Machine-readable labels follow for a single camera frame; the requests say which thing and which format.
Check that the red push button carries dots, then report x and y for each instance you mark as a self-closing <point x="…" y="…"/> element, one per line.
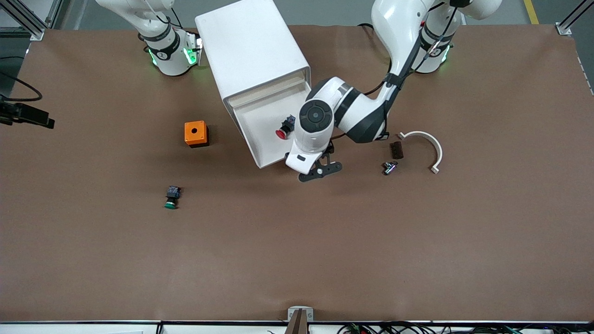
<point x="281" y="134"/>

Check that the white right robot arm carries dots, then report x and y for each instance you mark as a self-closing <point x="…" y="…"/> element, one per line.
<point x="169" y="55"/>

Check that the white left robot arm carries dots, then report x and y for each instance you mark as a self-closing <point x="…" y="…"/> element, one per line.
<point x="399" y="28"/>

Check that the green push button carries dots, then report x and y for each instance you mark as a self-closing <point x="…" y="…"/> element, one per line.
<point x="171" y="195"/>

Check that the chrome pipe fitting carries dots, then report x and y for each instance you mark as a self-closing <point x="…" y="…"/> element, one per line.
<point x="390" y="168"/>

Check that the brown terminal block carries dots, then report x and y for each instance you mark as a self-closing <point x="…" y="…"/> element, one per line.
<point x="397" y="150"/>

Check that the orange box with hole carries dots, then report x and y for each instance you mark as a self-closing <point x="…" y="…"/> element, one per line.
<point x="195" y="132"/>

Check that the aluminium frame profile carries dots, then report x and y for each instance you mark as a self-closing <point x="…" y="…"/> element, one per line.
<point x="564" y="29"/>
<point x="37" y="33"/>

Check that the white curved bracket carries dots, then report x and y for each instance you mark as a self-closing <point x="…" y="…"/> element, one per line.
<point x="420" y="134"/>

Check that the grey metal mount bracket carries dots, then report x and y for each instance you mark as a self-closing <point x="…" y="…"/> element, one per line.
<point x="291" y="314"/>

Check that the brown wooden post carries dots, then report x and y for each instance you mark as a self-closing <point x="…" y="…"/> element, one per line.
<point x="299" y="324"/>

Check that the white table edge rail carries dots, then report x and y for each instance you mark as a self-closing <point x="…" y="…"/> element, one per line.
<point x="93" y="328"/>

